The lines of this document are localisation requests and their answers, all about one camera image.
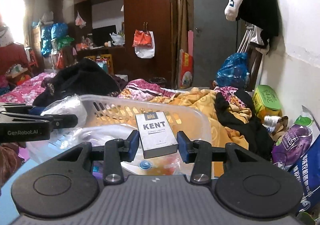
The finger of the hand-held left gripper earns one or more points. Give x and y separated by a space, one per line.
36 111
62 120

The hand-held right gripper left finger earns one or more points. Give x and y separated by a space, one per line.
132 144

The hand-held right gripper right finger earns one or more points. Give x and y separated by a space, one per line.
183 146

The clear plastic bag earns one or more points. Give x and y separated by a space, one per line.
67 112

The white plastic basket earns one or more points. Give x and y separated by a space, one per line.
195 124

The white cigarette pack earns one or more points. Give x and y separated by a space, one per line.
155 134

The pink floral blanket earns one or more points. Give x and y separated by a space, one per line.
22 89

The dark maroon cloth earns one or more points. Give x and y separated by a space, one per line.
10 157

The black fuzzy garment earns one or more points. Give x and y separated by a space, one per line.
82 79

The orange yellow blanket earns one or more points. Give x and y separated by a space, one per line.
200 101

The red stool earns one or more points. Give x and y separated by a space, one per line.
32 58

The pink satin quilt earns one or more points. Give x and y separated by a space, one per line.
145 89

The red cloth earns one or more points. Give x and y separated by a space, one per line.
12 57

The black mesh wastebasket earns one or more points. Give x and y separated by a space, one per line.
157 82

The black clothing pile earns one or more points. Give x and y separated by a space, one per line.
250 124

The green plastic bag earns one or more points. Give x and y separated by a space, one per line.
66 42

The red yellow sack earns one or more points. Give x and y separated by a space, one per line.
186 69

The blue patterned sack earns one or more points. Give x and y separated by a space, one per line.
53 34

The white patterned box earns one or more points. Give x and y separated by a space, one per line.
6 37

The blue plastic bag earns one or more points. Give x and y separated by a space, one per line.
231 69

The brown paper bag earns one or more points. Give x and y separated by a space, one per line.
275 124

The black television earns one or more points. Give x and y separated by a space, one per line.
103 34

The green box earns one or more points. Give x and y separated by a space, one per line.
267 99

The window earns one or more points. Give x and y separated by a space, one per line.
12 14

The white pink plastic bag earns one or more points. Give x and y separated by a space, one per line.
80 21

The beige curtain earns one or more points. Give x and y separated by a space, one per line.
31 9

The pink board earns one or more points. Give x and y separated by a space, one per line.
190 43

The red white shopping bag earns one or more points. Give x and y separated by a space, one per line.
143 42

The grey door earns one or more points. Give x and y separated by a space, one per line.
212 39

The purple snack bag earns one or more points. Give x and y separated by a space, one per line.
295 142

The white folding rack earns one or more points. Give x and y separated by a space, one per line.
246 37

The wooden boards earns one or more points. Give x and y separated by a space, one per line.
181 19

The blue tote bag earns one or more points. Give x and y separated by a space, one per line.
310 172

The brown wooden wardrobe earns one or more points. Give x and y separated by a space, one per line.
147 2

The black hanging garment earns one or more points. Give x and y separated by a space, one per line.
260 12

